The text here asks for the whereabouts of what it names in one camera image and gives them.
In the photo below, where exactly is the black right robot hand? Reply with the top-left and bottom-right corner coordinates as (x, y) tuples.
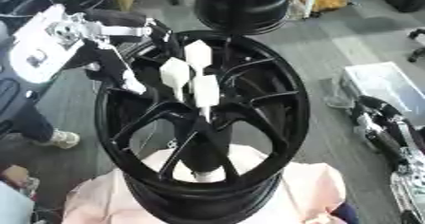
(350, 95), (425, 169)

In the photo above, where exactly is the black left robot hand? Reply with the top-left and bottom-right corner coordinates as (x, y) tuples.
(63, 9), (183, 97)

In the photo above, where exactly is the white pin with flat head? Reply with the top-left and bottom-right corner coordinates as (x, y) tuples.
(191, 74), (223, 123)
(182, 39), (214, 93)
(157, 57), (193, 103)

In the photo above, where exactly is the black spoked wheel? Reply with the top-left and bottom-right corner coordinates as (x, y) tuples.
(93, 29), (312, 224)

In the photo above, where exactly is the clear plastic storage box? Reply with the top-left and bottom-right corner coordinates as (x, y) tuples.
(323, 61), (425, 126)

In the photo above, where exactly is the pink cloth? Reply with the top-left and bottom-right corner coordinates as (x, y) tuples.
(60, 143), (349, 224)

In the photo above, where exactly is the black office chair base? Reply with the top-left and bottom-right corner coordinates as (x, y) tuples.
(406, 28), (425, 64)

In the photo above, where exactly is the yellow bag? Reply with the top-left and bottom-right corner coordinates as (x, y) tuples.
(310, 0), (351, 13)

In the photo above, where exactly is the person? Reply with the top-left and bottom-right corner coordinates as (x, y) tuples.
(0, 53), (83, 150)

